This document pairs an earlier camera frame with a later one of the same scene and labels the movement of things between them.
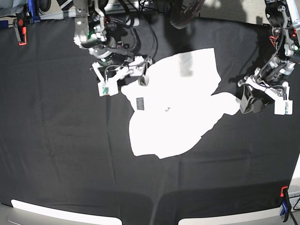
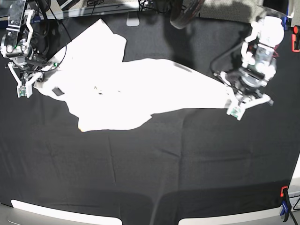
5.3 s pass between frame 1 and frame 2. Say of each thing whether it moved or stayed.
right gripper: moved
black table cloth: stayed
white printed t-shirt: moved
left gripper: moved
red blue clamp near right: stayed
